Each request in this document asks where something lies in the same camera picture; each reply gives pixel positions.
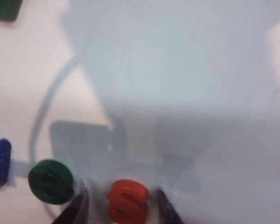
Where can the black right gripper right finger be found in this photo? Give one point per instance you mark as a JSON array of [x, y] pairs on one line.
[[169, 210]]

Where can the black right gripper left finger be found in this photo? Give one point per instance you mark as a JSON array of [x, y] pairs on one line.
[[78, 210]]

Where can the green letter O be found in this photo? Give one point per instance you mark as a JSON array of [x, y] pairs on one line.
[[50, 182]]

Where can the red letter O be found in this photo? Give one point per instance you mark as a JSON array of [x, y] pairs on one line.
[[128, 200]]

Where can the blue letter y magnet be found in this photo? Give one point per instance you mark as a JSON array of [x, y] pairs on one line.
[[0, 163]]

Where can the green letter w magnet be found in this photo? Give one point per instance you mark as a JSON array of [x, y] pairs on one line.
[[3, 9]]

